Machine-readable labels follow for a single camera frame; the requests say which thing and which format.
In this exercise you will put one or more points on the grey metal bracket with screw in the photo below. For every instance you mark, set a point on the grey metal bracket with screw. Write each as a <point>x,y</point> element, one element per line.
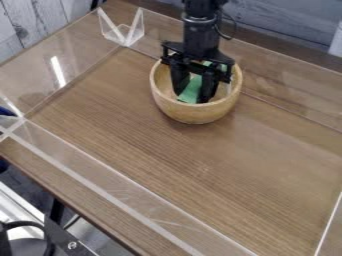
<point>63,244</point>

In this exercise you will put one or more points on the clear acrylic tray wall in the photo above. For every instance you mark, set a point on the clear acrylic tray wall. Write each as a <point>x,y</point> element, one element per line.
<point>247,186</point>

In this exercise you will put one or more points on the brown wooden bowl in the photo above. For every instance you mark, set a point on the brown wooden bowl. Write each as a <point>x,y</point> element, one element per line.
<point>194,113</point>

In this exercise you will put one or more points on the green rectangular block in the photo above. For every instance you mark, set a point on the green rectangular block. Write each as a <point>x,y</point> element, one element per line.
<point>189,96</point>

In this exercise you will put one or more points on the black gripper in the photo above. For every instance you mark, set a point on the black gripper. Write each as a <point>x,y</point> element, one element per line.
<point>185,63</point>

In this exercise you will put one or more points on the black table leg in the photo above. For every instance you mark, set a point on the black table leg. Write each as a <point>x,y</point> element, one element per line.
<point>56,211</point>

